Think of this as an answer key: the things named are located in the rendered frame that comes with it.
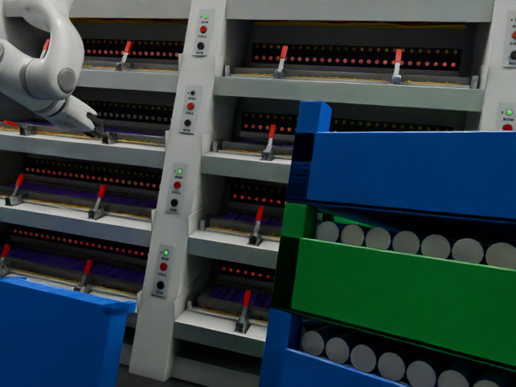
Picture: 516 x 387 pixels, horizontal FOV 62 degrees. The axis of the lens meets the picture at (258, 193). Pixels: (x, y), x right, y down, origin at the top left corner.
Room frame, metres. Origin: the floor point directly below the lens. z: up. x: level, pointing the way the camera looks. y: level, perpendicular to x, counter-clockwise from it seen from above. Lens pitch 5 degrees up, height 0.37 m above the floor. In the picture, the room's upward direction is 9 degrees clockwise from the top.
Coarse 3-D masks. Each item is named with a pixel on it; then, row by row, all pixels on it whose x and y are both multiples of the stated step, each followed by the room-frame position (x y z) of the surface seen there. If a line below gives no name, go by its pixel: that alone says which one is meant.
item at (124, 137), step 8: (0, 128) 1.23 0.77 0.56; (8, 128) 1.24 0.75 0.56; (16, 128) 1.24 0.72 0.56; (40, 128) 1.21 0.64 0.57; (48, 128) 1.20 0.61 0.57; (56, 128) 1.19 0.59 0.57; (80, 136) 1.16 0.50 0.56; (120, 136) 1.14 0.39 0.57; (128, 136) 1.13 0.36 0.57; (136, 136) 1.12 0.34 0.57; (144, 136) 1.12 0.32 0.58; (152, 136) 1.11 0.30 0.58
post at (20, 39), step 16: (0, 0) 1.22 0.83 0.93; (0, 16) 1.22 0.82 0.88; (0, 32) 1.23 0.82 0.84; (16, 32) 1.28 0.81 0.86; (32, 32) 1.33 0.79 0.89; (48, 32) 1.39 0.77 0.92; (32, 48) 1.34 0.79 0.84; (0, 96) 1.27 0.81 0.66; (32, 112) 1.39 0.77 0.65; (0, 160) 1.31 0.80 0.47; (16, 160) 1.37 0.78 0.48; (16, 176) 1.38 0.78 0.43; (0, 224) 1.36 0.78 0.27
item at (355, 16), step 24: (240, 0) 1.01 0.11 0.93; (264, 0) 1.00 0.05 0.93; (288, 0) 0.98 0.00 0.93; (312, 0) 0.97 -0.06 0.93; (336, 0) 0.95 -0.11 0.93; (360, 0) 0.94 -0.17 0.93; (384, 0) 0.92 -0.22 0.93; (408, 0) 0.91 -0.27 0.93; (432, 0) 0.89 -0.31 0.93; (456, 0) 0.88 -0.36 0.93; (480, 0) 0.87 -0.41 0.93; (264, 24) 1.16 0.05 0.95; (288, 24) 1.14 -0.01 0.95; (312, 24) 1.13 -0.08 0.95; (336, 24) 1.07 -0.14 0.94; (360, 24) 1.06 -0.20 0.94; (384, 24) 1.04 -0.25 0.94; (408, 24) 1.06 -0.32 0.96; (432, 24) 1.05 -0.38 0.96; (456, 24) 1.03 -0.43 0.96
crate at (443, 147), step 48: (336, 144) 0.31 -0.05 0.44; (384, 144) 0.29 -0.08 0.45; (432, 144) 0.27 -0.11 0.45; (480, 144) 0.25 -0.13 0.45; (288, 192) 0.33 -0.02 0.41; (336, 192) 0.30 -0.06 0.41; (384, 192) 0.28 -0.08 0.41; (432, 192) 0.27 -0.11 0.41; (480, 192) 0.25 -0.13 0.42; (480, 240) 0.46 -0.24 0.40
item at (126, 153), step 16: (0, 112) 1.27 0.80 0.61; (16, 112) 1.33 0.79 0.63; (160, 128) 1.24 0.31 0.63; (0, 144) 1.20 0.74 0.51; (16, 144) 1.18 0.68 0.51; (32, 144) 1.17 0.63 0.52; (48, 144) 1.15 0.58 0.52; (64, 144) 1.13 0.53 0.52; (80, 144) 1.12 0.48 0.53; (96, 144) 1.10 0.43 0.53; (112, 144) 1.10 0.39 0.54; (128, 144) 1.12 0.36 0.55; (96, 160) 1.12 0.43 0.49; (112, 160) 1.10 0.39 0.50; (128, 160) 1.09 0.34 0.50; (144, 160) 1.08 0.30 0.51; (160, 160) 1.06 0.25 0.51
